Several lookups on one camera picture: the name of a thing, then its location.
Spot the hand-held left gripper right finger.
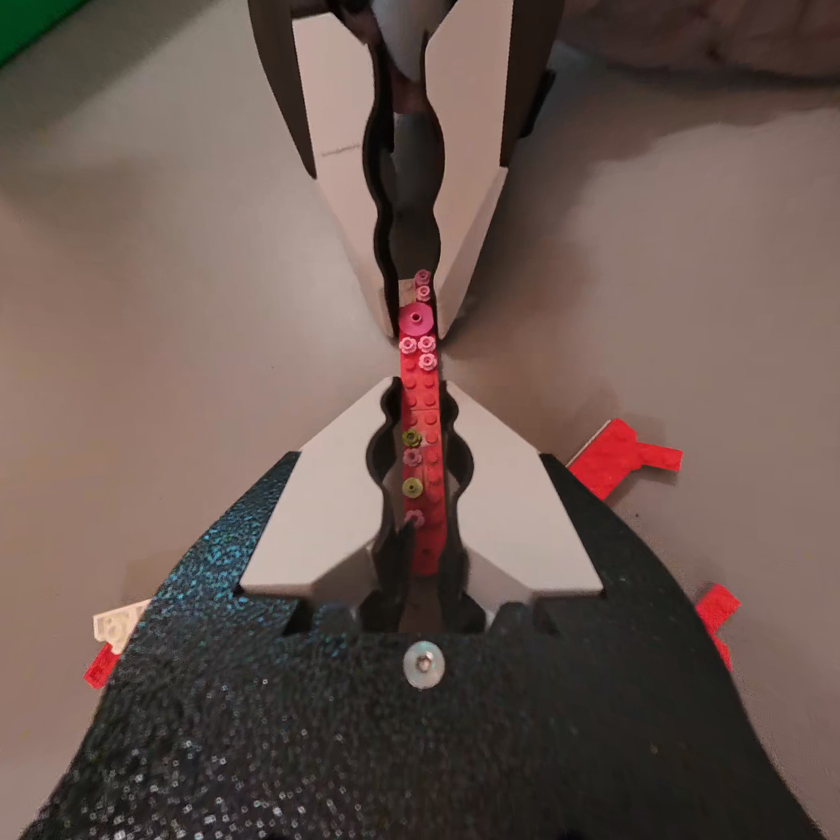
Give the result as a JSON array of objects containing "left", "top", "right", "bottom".
[{"left": 444, "top": 378, "right": 605, "bottom": 632}]

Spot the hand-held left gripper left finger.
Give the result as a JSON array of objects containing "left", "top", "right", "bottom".
[{"left": 238, "top": 376, "right": 416, "bottom": 623}]

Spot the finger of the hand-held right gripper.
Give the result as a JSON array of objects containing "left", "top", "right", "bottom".
[
  {"left": 423, "top": 0, "right": 515, "bottom": 340},
  {"left": 294, "top": 12, "right": 404, "bottom": 340}
]

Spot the straight red lego strip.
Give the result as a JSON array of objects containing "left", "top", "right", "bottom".
[{"left": 397, "top": 268, "right": 454, "bottom": 577}]

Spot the angled red lego section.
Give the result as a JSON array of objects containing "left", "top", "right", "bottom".
[{"left": 566, "top": 419, "right": 685, "bottom": 503}]

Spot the curved red lego section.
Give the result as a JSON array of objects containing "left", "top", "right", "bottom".
[{"left": 694, "top": 583, "right": 742, "bottom": 673}]

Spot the white red lego section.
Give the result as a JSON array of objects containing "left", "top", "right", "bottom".
[{"left": 83, "top": 598, "right": 153, "bottom": 690}]

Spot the empty green plastic bin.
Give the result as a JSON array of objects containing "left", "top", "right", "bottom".
[{"left": 0, "top": 0, "right": 89, "bottom": 68}]

